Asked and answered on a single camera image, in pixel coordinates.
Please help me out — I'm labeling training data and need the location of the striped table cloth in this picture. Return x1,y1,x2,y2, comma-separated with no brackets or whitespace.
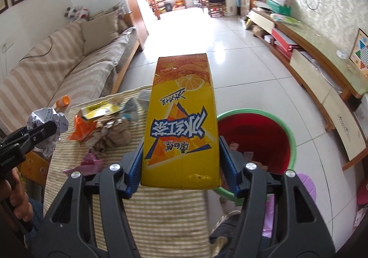
43,97,210,257

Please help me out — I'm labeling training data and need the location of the red green trash bin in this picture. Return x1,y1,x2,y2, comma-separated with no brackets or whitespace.
214,108,298,207

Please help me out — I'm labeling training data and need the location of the striped beige sofa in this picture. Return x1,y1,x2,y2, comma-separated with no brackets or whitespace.
1,14,140,137

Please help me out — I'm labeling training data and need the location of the yellow white cardboard box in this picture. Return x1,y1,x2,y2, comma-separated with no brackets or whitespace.
78,101,122,122

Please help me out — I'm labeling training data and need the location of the brown paper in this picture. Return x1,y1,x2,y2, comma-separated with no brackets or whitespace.
86,117,132,154

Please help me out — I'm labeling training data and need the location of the pink strawberry snack bag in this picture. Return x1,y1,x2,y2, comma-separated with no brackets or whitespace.
62,153,104,176

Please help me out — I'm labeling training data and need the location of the wooden dining chair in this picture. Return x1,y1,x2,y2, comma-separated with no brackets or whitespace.
198,0,227,19

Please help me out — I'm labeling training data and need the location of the orange plastic bag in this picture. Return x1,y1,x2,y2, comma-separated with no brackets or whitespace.
67,115,97,142

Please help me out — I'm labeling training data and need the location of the yellow iced tea carton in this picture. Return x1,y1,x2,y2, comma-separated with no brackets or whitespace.
141,53,220,190

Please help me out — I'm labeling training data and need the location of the green box on cabinet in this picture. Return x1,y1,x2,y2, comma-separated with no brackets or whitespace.
266,0,291,16

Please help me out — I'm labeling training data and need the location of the white foil wrapper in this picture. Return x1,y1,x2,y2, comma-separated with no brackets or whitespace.
27,108,69,157

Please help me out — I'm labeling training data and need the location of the orange capped cup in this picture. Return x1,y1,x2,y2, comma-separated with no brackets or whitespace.
55,95,70,109

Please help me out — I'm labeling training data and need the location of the long wooden tv cabinet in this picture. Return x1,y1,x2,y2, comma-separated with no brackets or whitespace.
248,9,367,170

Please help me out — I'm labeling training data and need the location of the plush cow toy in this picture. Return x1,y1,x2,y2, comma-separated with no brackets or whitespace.
64,6,90,22

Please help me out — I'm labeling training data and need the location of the purple plastic stool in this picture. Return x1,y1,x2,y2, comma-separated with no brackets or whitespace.
261,173,317,238

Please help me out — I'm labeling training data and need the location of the beige sofa cushion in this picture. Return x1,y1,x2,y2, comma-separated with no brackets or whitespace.
82,11,119,56

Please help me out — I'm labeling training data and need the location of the orange wooden side table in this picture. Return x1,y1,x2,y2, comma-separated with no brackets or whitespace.
18,151,50,187

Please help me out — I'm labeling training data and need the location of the blue grey foil wrapper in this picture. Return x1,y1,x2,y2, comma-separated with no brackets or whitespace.
120,89,151,122

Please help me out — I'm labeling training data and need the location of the person's left hand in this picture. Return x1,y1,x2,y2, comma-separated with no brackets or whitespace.
1,167,33,222

